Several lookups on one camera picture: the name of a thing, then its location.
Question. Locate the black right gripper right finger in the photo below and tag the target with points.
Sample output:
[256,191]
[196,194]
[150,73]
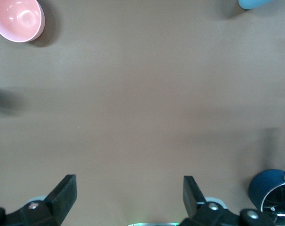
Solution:
[194,197]

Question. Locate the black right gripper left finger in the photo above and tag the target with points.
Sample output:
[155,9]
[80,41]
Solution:
[60,197]

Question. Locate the brown table mat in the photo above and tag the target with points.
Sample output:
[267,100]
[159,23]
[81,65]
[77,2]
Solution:
[142,94]

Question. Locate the pink bowl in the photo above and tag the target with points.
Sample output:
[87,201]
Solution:
[15,18]

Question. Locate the tall blue cup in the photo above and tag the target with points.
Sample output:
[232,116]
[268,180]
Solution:
[253,3]

